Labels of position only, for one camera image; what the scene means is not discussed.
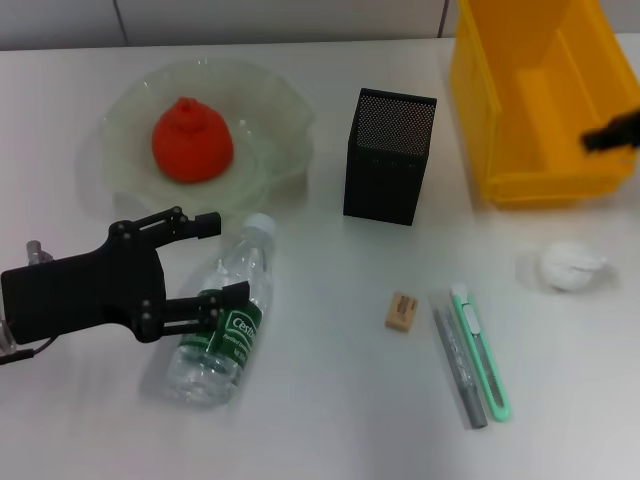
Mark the green glass fruit plate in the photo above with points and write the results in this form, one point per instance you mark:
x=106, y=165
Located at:
x=270, y=130

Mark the beige eraser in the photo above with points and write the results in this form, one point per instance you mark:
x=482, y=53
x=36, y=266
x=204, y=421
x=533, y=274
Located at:
x=401, y=311

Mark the orange fruit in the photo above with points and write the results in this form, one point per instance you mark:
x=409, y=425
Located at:
x=192, y=145

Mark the black mesh pen holder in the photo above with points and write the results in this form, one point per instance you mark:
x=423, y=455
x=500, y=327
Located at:
x=385, y=165

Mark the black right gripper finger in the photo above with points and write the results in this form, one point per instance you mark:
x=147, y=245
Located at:
x=615, y=134

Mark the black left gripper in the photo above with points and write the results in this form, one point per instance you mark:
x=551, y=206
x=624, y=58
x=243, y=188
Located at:
x=85, y=295

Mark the mint green utility knife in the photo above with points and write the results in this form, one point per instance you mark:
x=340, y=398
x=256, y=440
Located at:
x=480, y=345

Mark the yellow plastic bin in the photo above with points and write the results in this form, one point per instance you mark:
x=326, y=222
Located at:
x=540, y=100

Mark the clear water bottle green label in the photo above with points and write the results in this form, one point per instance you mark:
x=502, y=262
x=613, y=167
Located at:
x=250, y=260

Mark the grey pen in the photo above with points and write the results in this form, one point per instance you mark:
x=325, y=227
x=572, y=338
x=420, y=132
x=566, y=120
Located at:
x=460, y=365

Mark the white paper ball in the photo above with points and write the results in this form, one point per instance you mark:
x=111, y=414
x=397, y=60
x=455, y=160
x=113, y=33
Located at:
x=567, y=267

